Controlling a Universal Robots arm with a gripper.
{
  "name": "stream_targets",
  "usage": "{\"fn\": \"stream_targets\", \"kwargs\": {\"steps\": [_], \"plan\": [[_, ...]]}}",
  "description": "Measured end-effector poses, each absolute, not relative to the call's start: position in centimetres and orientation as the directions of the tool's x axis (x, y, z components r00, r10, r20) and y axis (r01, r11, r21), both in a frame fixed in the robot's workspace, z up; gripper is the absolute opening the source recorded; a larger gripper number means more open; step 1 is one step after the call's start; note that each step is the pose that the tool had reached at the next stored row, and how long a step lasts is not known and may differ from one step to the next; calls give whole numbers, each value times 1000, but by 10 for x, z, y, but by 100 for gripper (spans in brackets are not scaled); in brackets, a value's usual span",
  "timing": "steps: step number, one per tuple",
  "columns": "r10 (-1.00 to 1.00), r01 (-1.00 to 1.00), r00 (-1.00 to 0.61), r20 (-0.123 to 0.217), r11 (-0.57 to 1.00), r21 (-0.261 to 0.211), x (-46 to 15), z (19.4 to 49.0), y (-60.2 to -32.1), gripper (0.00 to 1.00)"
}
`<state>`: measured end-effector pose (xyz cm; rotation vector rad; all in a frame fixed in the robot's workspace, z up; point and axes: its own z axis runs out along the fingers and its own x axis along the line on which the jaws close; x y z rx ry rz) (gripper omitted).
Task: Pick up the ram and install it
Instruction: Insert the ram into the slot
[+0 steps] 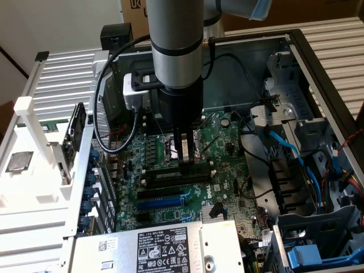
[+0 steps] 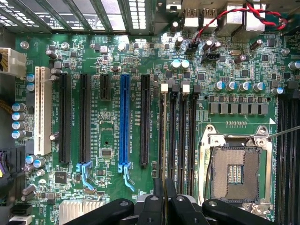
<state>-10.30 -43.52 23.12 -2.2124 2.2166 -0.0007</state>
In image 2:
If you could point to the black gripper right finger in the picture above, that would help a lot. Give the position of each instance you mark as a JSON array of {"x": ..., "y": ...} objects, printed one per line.
[{"x": 178, "y": 211}]

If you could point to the large silver port block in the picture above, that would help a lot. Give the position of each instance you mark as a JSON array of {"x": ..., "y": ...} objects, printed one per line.
[
  {"x": 230, "y": 23},
  {"x": 255, "y": 23}
]

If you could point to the black power connector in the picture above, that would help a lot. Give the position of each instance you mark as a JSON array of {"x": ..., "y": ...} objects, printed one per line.
[{"x": 16, "y": 161}]

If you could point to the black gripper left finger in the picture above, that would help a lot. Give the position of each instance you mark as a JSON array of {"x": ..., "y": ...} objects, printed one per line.
[{"x": 154, "y": 211}]

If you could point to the green Dell motherboard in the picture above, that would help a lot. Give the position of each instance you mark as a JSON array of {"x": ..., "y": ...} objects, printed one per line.
[{"x": 112, "y": 131}]

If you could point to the silver finned heatsink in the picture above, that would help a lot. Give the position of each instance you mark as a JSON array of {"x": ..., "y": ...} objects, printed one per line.
[{"x": 70, "y": 211}]

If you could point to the long black expansion slot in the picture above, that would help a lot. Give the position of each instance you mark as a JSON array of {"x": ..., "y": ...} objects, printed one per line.
[
  {"x": 84, "y": 117},
  {"x": 145, "y": 117},
  {"x": 65, "y": 117}
]

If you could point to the black fan header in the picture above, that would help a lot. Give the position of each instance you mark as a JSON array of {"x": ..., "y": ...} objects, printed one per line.
[{"x": 211, "y": 57}]

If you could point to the open grey PC case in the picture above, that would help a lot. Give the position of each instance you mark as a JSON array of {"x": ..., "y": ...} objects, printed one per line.
[{"x": 7, "y": 37}]

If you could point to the small silver USB port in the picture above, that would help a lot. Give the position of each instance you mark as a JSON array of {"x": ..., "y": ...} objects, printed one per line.
[
  {"x": 209, "y": 16},
  {"x": 191, "y": 17}
]

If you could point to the CPU socket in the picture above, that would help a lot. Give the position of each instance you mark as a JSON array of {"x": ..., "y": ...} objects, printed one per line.
[{"x": 234, "y": 164}]

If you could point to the white expansion slot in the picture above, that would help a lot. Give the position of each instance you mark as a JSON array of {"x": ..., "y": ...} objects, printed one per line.
[{"x": 47, "y": 117}]

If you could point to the short black expansion slot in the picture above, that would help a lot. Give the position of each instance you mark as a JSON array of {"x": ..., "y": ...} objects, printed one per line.
[{"x": 105, "y": 86}]

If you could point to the silver socket locking lever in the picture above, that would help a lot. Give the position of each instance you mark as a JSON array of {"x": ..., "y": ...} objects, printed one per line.
[
  {"x": 208, "y": 173},
  {"x": 283, "y": 131}
]

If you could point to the blue expansion slot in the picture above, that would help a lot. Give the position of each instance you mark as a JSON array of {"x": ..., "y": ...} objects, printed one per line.
[{"x": 125, "y": 117}]

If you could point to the white power connector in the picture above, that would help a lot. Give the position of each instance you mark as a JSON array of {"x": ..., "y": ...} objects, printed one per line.
[{"x": 14, "y": 63}]

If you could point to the silver rear port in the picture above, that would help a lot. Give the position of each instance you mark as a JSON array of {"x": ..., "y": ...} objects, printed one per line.
[{"x": 174, "y": 5}]

